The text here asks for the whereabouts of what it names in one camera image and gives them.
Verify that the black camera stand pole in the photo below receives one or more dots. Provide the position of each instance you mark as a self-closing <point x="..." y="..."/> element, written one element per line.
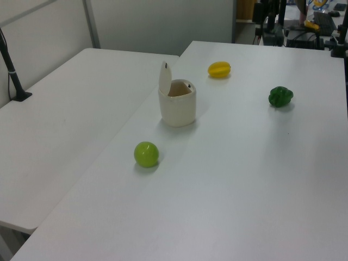
<point x="13" y="77"/>

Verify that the dark green toy bell pepper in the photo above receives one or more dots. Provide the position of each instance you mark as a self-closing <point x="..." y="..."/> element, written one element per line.
<point x="280" y="97"/>

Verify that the yellow toy starfruit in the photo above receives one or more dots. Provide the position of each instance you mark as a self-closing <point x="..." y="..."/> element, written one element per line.
<point x="218" y="70"/>

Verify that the green toy apple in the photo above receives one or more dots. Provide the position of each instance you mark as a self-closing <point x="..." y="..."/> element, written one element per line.
<point x="146" y="154"/>

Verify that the black box on stand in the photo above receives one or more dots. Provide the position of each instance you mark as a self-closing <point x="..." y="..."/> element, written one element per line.
<point x="258" y="12"/>

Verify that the black equipment box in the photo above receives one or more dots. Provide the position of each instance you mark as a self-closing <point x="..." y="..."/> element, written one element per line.
<point x="301" y="38"/>

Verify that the cream plastic garbage bin body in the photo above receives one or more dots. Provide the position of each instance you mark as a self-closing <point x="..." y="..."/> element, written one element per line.
<point x="178" y="111"/>

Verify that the cream flip bin lid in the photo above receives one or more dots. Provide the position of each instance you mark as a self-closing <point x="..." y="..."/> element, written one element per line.
<point x="165" y="79"/>

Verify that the black computer mouse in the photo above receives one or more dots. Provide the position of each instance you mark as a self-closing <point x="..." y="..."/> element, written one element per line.
<point x="334" y="13"/>

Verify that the yellow handheld object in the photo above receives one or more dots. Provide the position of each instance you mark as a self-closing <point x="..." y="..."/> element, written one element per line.
<point x="311" y="25"/>

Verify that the grey aluminium partition post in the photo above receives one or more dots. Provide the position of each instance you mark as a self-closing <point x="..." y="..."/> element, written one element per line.
<point x="91" y="24"/>

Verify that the black clamp stand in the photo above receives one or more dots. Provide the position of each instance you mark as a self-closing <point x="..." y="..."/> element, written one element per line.
<point x="340" y="43"/>

